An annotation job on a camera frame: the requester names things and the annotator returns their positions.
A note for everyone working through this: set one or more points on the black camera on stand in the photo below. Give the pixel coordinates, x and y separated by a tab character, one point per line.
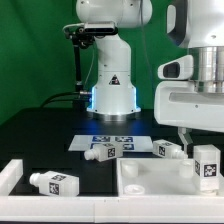
82	36

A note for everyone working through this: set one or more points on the paper sheet with tags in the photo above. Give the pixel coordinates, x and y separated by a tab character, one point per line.
125	143

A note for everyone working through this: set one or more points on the white front fence bar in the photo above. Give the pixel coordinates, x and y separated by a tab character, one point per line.
154	209

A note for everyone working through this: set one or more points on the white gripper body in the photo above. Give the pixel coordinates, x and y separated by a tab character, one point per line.
180	102

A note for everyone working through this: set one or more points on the white fence bar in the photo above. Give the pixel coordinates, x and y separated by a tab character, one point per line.
10	176
154	209

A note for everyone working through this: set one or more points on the white square table top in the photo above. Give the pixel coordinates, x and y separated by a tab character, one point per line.
154	176

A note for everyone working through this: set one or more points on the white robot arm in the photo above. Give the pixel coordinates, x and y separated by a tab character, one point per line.
196	25

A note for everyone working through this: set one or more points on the white left fence bar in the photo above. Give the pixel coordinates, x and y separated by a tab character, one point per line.
10	176

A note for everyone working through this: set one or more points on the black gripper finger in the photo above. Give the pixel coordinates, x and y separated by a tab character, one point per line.
185	140

